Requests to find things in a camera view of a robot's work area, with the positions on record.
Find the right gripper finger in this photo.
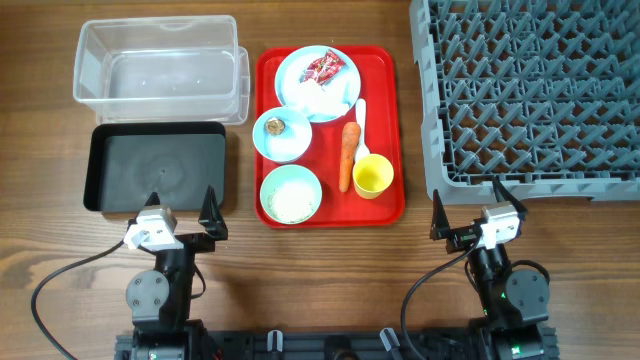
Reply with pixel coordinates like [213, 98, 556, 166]
[430, 189, 450, 240]
[492, 177, 528, 216]

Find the yellow plastic cup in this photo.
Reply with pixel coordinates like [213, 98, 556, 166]
[352, 154, 394, 199]

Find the white plastic spoon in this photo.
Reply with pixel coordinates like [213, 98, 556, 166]
[354, 98, 370, 163]

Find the large light blue plate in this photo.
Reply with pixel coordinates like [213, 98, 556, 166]
[274, 45, 361, 123]

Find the white rice pile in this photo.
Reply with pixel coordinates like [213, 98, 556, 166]
[268, 181, 316, 224]

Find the clear plastic bin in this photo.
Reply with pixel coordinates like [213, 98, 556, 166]
[73, 15, 251, 125]

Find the orange carrot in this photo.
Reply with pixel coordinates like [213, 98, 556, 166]
[339, 122, 361, 192]

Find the grey dishwasher rack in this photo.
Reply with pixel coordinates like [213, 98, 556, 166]
[409, 0, 639, 204]

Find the black plastic tray bin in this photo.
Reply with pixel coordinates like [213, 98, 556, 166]
[83, 122, 226, 213]

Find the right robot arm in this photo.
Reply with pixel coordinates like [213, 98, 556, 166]
[430, 179, 550, 359]

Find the red snack wrapper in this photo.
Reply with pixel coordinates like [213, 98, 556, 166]
[300, 50, 346, 85]

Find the white tissue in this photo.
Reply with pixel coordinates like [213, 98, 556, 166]
[294, 80, 350, 117]

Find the red serving tray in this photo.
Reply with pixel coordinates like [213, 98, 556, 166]
[254, 45, 406, 229]

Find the green bowl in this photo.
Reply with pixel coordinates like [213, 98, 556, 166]
[259, 164, 323, 225]

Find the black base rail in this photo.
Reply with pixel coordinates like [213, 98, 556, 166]
[114, 327, 559, 360]

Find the small light blue bowl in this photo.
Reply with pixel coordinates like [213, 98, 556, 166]
[252, 107, 313, 164]

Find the brown walnut shell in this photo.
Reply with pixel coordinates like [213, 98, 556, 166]
[265, 117, 286, 136]

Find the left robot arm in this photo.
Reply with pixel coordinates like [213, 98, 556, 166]
[114, 187, 228, 360]

